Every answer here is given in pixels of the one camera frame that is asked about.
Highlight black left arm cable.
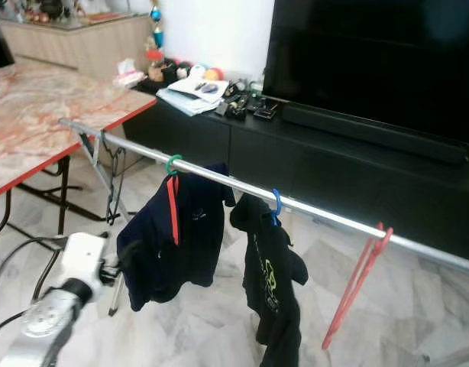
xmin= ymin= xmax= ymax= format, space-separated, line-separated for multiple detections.
xmin=0 ymin=235 xmax=71 ymax=337

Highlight blue plastic hanger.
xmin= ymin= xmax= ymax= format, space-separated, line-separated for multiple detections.
xmin=269 ymin=188 xmax=284 ymax=227

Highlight black t-shirt green print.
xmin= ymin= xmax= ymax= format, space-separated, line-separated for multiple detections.
xmin=229 ymin=193 xmax=309 ymax=367

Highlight red plastic hanger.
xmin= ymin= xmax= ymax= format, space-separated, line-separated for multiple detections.
xmin=322 ymin=222 xmax=394 ymax=351

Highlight pink tissue pack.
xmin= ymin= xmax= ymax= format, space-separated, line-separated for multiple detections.
xmin=112 ymin=58 xmax=146 ymax=87

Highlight navy shirt with red trim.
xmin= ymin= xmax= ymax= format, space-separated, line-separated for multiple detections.
xmin=116 ymin=162 xmax=237 ymax=312

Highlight black low tv cabinet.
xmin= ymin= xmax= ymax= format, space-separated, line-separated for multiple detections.
xmin=121 ymin=76 xmax=469 ymax=261

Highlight silver metal clothes rack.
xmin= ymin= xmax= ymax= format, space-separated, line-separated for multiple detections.
xmin=59 ymin=118 xmax=469 ymax=274

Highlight green plastic hanger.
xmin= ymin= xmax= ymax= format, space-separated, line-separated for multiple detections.
xmin=164 ymin=154 xmax=183 ymax=177

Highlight gold trophy with blue ball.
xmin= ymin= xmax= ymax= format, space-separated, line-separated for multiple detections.
xmin=145 ymin=0 xmax=167 ymax=51

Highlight small black gadget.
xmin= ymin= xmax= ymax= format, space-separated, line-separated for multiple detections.
xmin=251 ymin=103 xmax=279 ymax=121

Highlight thin dark grey hanger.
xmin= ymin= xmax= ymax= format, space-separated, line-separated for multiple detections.
xmin=101 ymin=134 xmax=125 ymax=227

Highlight marble top folding table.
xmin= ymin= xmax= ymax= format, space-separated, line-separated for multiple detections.
xmin=0 ymin=63 xmax=157 ymax=244

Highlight black soundbar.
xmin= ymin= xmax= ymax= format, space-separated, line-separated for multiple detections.
xmin=280 ymin=102 xmax=468 ymax=165

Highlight light wooden sideboard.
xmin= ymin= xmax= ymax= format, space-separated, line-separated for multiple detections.
xmin=0 ymin=11 xmax=155 ymax=83

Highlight jar with red lid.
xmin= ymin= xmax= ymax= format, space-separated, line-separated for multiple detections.
xmin=147 ymin=50 xmax=165 ymax=83

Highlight black flat television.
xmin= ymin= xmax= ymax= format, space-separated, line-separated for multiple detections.
xmin=263 ymin=0 xmax=469 ymax=146

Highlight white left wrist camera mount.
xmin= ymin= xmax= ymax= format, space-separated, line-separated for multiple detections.
xmin=57 ymin=232 xmax=109 ymax=287

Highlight stack of white papers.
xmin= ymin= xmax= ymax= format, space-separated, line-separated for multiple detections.
xmin=157 ymin=75 xmax=230 ymax=118

